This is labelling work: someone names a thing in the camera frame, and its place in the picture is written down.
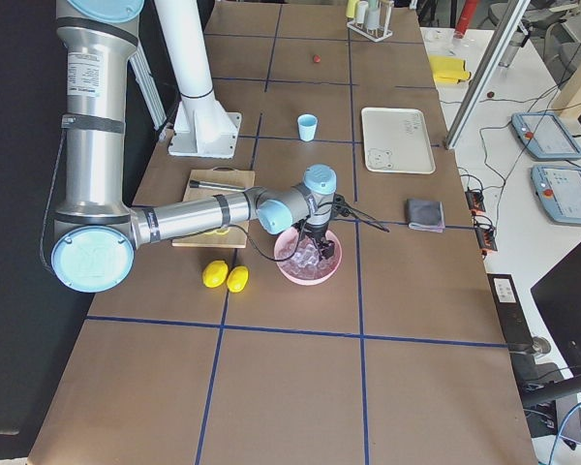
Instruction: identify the clear ice cubes pile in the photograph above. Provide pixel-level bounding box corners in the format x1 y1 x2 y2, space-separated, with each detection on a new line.
279 238 330 280

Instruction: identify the white cup rack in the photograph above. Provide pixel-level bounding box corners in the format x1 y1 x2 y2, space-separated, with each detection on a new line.
346 0 394 43

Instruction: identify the aluminium frame post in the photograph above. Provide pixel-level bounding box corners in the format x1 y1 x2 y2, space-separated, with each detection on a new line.
444 0 531 149

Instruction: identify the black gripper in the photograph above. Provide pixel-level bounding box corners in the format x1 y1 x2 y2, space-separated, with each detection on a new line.
294 220 335 261

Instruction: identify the pink bowl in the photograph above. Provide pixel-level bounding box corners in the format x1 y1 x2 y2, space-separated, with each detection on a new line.
274 228 342 286

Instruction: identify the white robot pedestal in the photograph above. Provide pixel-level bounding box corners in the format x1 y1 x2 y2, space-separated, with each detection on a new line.
155 0 242 159

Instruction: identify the yellow cloth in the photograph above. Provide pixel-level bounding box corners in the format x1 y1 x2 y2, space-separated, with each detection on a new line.
428 55 472 84

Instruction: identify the wooden cutting board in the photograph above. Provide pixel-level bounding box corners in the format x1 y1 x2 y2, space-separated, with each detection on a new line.
172 168 255 248

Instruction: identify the blue teach pendant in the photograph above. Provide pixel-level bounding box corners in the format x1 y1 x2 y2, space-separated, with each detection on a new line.
531 166 581 226
511 110 581 161

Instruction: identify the lower blue teach pendant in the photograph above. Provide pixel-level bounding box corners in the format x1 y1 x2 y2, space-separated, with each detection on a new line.
531 166 581 226

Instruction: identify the lemon nearer bowl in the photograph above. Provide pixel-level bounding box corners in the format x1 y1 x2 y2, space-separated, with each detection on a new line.
227 265 249 294

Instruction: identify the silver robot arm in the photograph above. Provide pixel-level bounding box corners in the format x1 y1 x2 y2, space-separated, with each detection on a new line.
51 1 337 293

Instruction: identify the upper blue teach pendant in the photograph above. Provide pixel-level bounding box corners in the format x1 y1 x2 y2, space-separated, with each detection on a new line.
511 110 581 161

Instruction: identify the light blue cup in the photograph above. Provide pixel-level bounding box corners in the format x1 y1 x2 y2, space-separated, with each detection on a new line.
297 113 319 141

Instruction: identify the steel muddler rod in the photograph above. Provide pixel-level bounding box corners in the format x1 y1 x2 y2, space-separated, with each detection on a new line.
188 179 246 192

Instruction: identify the lemon farther from bowl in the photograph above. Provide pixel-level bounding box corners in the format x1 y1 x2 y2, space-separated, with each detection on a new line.
201 260 229 289

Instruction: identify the black monitor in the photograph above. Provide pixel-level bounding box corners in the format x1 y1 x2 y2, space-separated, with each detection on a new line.
532 242 581 365

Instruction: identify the cream bear tray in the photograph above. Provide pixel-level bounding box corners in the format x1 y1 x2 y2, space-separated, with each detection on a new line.
361 108 436 174

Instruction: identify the grey folded cloth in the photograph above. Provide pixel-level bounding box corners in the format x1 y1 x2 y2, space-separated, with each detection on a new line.
405 199 444 233

